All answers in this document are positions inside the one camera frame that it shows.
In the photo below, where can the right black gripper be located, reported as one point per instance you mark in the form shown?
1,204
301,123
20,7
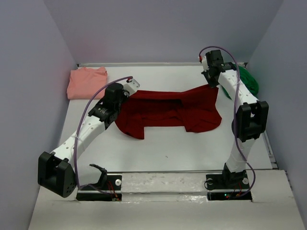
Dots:
212,84

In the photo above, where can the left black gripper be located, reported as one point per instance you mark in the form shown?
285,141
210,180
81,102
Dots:
124,93

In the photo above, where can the red t shirt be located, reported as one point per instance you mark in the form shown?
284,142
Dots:
193,109

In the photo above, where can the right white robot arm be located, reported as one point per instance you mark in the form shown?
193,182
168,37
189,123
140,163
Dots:
249,119

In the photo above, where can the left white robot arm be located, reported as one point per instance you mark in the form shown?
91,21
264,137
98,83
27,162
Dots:
57,170

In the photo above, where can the folded pink t shirt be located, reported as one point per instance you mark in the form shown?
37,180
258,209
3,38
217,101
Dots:
85,82

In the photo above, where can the green t shirt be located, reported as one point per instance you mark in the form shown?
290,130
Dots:
251,84

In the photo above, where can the white front cover board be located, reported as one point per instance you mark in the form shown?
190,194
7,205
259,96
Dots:
173,201

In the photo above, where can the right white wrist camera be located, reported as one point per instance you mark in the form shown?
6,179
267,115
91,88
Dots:
204,63

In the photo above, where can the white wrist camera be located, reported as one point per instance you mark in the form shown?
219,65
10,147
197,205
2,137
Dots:
131,86
204,63

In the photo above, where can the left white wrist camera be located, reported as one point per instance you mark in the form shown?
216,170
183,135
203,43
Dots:
131,86

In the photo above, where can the aluminium table frame rail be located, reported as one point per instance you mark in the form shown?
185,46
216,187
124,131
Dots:
145,64

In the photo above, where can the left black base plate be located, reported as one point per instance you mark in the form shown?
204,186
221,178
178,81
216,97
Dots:
110,191

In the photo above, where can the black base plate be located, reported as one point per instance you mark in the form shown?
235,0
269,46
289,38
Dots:
220,190
110,191

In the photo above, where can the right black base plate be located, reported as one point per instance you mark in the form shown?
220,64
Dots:
220,190

